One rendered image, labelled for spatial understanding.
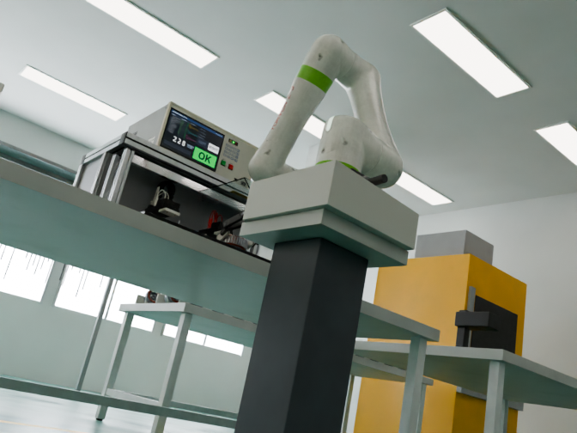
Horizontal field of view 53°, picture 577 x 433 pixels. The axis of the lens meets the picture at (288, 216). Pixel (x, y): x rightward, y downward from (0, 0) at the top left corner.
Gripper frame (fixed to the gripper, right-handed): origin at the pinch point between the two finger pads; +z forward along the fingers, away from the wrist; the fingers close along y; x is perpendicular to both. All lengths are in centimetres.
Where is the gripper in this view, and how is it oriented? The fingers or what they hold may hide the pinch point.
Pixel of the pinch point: (233, 242)
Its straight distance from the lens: 214.8
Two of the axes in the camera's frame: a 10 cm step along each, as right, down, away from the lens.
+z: -6.5, 5.8, 4.9
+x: -1.6, -7.3, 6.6
